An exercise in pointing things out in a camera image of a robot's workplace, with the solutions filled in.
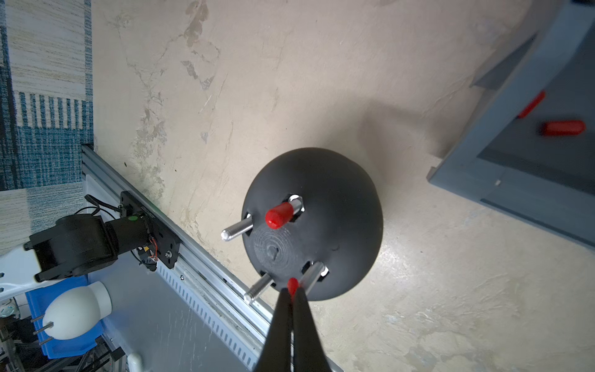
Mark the red screw sleeve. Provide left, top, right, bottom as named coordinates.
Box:
left=265, top=201, right=294, bottom=229
left=287, top=277, right=300, bottom=299

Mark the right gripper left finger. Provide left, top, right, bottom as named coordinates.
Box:
left=254, top=288, right=292, bottom=372

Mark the grey plastic parts bin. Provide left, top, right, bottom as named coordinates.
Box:
left=428, top=1, right=594, bottom=248

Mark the red sleeve in bin edge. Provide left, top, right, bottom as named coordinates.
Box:
left=517, top=91, right=546, bottom=119

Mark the white dome screw fixture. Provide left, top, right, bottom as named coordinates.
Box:
left=33, top=281, right=112, bottom=342

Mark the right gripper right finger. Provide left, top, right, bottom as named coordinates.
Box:
left=292, top=287, right=332, bottom=372

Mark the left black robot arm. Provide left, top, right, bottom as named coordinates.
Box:
left=1, top=214, right=151, bottom=302

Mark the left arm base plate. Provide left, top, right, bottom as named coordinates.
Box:
left=120, top=191, right=181, bottom=269

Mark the blue plastic tray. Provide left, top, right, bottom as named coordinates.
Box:
left=26, top=277, right=112, bottom=359

